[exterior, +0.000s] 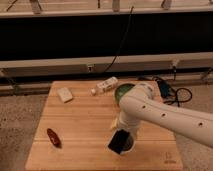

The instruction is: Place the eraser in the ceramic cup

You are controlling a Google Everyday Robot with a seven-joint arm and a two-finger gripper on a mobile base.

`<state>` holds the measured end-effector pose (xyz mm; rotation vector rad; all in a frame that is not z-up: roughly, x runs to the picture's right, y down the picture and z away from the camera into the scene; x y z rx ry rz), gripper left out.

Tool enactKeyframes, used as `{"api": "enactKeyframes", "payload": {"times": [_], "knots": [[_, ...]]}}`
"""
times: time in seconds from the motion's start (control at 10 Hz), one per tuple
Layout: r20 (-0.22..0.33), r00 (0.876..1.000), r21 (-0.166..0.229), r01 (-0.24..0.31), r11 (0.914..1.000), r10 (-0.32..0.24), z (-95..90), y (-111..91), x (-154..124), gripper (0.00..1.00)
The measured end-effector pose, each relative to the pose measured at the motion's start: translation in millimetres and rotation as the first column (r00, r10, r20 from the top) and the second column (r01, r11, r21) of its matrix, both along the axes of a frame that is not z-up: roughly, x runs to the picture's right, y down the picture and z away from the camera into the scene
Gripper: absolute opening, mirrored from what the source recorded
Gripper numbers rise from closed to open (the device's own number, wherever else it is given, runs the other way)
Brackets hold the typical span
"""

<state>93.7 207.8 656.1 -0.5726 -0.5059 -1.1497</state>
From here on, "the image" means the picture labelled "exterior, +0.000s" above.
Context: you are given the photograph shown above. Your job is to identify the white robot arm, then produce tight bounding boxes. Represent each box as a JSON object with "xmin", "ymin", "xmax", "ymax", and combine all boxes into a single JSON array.
[{"xmin": 108, "ymin": 82, "xmax": 213, "ymax": 155}]

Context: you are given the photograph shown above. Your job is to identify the dark red chili pepper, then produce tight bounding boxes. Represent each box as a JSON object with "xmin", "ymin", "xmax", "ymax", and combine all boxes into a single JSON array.
[{"xmin": 47, "ymin": 128, "xmax": 61, "ymax": 148}]

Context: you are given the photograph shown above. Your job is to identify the wooden board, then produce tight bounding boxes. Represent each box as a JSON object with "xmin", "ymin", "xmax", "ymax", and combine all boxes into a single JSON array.
[{"xmin": 25, "ymin": 81, "xmax": 183, "ymax": 171}]

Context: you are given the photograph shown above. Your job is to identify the small yellow object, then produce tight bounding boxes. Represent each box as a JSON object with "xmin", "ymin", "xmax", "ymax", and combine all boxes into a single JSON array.
[{"xmin": 110, "ymin": 118, "xmax": 118, "ymax": 130}]

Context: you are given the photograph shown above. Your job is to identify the white eraser block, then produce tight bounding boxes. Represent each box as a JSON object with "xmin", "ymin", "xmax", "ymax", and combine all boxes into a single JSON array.
[{"xmin": 57, "ymin": 87, "xmax": 73, "ymax": 103}]

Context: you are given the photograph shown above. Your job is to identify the white plastic bottle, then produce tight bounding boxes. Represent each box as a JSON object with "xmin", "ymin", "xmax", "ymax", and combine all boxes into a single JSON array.
[{"xmin": 91, "ymin": 77, "xmax": 118, "ymax": 95}]

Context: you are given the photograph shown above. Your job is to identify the black hanging cable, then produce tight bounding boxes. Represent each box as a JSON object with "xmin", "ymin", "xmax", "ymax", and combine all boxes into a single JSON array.
[{"xmin": 102, "ymin": 5, "xmax": 135, "ymax": 74}]

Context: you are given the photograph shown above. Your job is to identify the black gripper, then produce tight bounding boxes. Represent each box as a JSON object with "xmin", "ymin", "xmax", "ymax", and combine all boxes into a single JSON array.
[{"xmin": 108, "ymin": 129, "xmax": 130, "ymax": 154}]

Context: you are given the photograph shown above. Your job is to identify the black cable on floor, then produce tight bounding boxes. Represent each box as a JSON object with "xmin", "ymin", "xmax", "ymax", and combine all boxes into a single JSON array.
[{"xmin": 152, "ymin": 75, "xmax": 193, "ymax": 107}]

